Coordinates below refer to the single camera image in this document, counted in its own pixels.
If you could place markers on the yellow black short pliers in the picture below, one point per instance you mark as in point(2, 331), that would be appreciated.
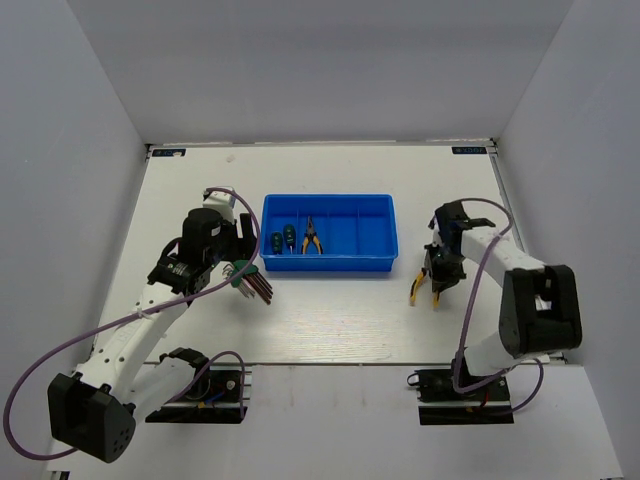
point(311, 238)

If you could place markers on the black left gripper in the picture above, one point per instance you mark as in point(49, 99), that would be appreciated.
point(243, 247)

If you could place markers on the blue label sticker right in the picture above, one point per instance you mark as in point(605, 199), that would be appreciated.
point(469, 150)

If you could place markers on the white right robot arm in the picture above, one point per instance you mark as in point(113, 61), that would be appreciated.
point(539, 308)

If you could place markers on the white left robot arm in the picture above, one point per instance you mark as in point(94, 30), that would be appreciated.
point(97, 409)

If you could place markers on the green hex key set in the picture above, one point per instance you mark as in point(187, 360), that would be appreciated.
point(252, 283)

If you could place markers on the blue label sticker left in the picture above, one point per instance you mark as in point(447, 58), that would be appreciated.
point(168, 152)

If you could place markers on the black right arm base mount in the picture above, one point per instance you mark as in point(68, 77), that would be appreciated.
point(440, 405)

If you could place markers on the blue plastic divided bin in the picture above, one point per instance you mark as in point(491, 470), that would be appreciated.
point(357, 231)

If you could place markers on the blue label sticker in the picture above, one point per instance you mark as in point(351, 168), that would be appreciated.
point(168, 152)
point(469, 150)

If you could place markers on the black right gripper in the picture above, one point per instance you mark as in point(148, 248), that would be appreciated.
point(443, 279)

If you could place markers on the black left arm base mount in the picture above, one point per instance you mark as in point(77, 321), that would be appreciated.
point(222, 398)

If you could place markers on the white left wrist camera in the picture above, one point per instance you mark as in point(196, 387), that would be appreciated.
point(222, 202)

